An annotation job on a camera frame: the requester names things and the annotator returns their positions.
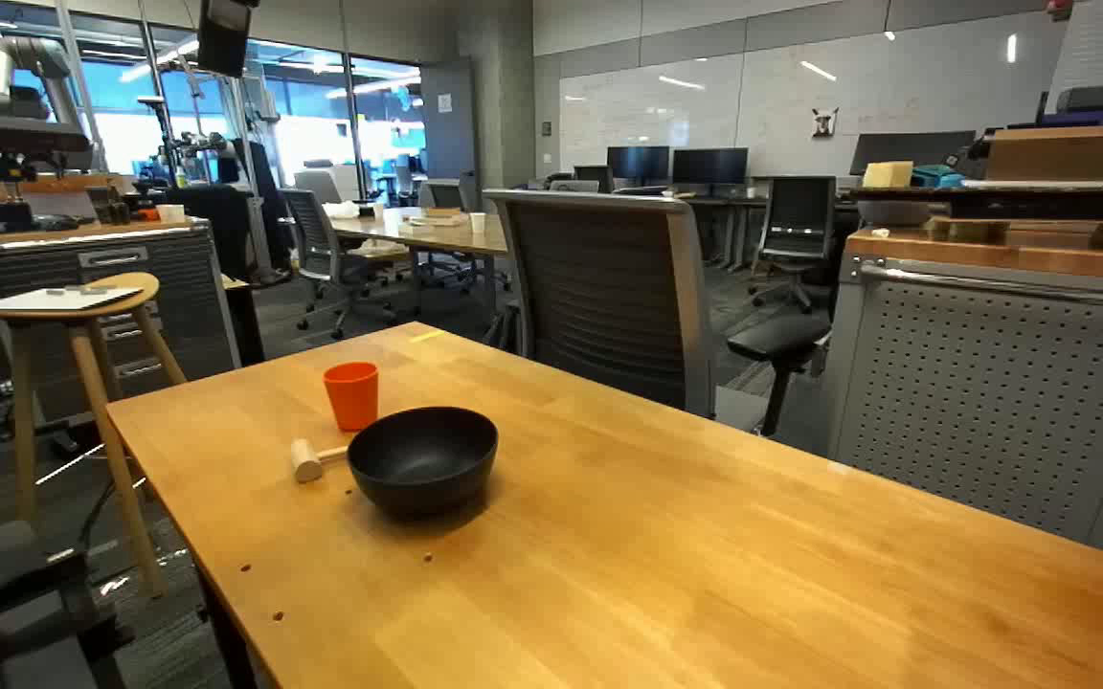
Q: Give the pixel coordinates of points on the grey swivel chair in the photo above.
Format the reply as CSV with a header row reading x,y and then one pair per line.
x,y
324,249

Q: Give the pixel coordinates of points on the black office chair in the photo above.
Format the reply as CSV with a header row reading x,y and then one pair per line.
x,y
791,275

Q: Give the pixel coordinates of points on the grey perforated metal cabinet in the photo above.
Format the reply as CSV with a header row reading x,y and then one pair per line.
x,y
997,390

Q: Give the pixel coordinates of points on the wall whiteboard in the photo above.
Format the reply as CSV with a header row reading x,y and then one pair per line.
x,y
781,110

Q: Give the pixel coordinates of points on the small wooden mallet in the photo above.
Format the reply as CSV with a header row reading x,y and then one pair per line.
x,y
306,461

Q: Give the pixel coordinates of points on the black bowl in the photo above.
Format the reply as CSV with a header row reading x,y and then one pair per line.
x,y
422,461

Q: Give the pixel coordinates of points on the orange plastic cup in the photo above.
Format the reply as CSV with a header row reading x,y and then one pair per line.
x,y
351,393

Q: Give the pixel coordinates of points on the long wooden desk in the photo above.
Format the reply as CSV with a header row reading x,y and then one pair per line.
x,y
431,231

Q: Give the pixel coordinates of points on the white paper sheet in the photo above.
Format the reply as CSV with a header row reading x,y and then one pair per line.
x,y
49,300

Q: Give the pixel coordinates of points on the wooden round stool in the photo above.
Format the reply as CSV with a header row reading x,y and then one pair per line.
x,y
79,346

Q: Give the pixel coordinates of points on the grey drawer cabinet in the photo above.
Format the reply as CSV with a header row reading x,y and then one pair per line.
x,y
130,300

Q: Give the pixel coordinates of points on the grey mesh office chair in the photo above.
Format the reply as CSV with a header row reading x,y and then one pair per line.
x,y
614,300

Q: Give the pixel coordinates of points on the black computer monitor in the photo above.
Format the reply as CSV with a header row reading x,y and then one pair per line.
x,y
635,164
709,167

